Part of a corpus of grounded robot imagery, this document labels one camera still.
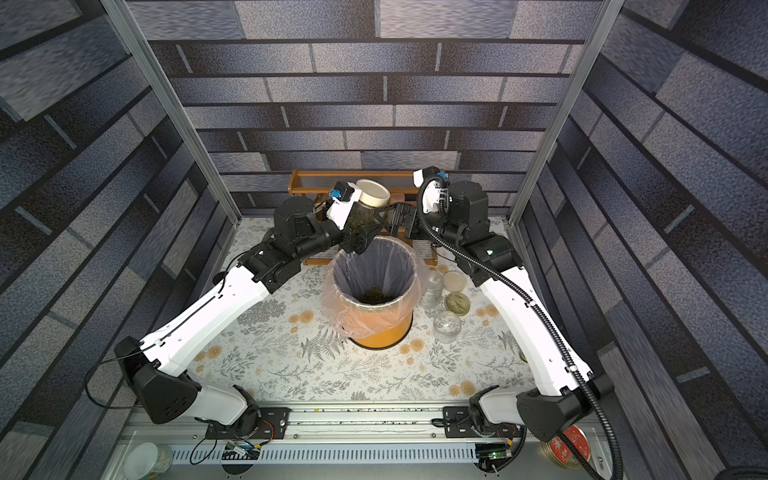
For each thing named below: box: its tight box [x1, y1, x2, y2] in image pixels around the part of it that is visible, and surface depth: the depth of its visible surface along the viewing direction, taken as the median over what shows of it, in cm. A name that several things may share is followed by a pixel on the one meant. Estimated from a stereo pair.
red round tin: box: [541, 424, 591, 469], surface depth 68 cm
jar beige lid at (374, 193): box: [356, 179, 391, 207], surface depth 62 cm
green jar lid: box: [444, 291, 471, 316], surface depth 97 cm
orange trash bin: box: [331, 236, 420, 350], surface depth 79 cm
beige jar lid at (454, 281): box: [442, 270, 467, 292], surface depth 103 cm
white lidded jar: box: [122, 442, 173, 480], surface depth 66 cm
